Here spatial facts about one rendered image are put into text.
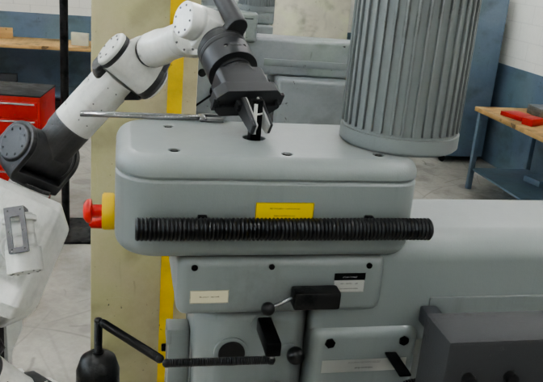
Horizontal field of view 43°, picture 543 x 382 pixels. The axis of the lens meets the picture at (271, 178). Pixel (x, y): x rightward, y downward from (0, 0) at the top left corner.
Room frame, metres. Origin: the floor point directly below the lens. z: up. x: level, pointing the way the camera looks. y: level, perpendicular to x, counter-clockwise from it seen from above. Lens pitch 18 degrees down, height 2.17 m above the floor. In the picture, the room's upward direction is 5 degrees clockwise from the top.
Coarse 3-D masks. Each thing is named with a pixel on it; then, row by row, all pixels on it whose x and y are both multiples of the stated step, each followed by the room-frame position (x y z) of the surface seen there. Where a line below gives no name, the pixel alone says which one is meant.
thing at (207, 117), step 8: (80, 112) 1.14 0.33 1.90; (88, 112) 1.14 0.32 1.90; (96, 112) 1.15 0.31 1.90; (104, 112) 1.15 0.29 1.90; (112, 112) 1.16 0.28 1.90; (120, 112) 1.16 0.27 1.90; (128, 112) 1.17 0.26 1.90; (136, 112) 1.17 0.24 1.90; (200, 120) 1.17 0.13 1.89; (208, 120) 1.17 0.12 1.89; (216, 120) 1.18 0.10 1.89
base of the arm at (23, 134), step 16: (16, 128) 1.37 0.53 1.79; (32, 128) 1.36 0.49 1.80; (0, 144) 1.37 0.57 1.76; (16, 144) 1.35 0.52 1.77; (32, 144) 1.34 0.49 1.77; (0, 160) 1.36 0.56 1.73; (16, 160) 1.34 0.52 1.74; (16, 176) 1.34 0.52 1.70; (32, 176) 1.37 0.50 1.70; (64, 176) 1.43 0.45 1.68
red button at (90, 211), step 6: (84, 204) 1.03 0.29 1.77; (90, 204) 1.03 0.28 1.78; (96, 204) 1.04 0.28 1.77; (84, 210) 1.02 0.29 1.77; (90, 210) 1.02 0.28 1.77; (96, 210) 1.03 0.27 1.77; (84, 216) 1.02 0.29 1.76; (90, 216) 1.02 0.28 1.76; (96, 216) 1.03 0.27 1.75; (90, 222) 1.02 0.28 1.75
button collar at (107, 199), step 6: (102, 198) 1.03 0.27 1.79; (108, 198) 1.03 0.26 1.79; (114, 198) 1.04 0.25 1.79; (102, 204) 1.02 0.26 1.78; (108, 204) 1.02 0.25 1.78; (114, 204) 1.03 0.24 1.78; (102, 210) 1.02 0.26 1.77; (108, 210) 1.02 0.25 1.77; (114, 210) 1.02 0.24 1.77; (102, 216) 1.02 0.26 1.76; (108, 216) 1.02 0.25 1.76; (114, 216) 1.02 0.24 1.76; (102, 222) 1.02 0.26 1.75; (108, 222) 1.02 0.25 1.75; (114, 222) 1.02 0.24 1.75; (102, 228) 1.03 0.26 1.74; (108, 228) 1.02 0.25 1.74; (114, 228) 1.03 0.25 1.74
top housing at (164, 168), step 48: (144, 144) 1.00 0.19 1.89; (192, 144) 1.02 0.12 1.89; (240, 144) 1.05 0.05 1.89; (288, 144) 1.07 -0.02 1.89; (336, 144) 1.10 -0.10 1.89; (144, 192) 0.93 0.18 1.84; (192, 192) 0.94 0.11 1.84; (240, 192) 0.96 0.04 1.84; (288, 192) 0.98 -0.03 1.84; (336, 192) 0.99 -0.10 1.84; (384, 192) 1.01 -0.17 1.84
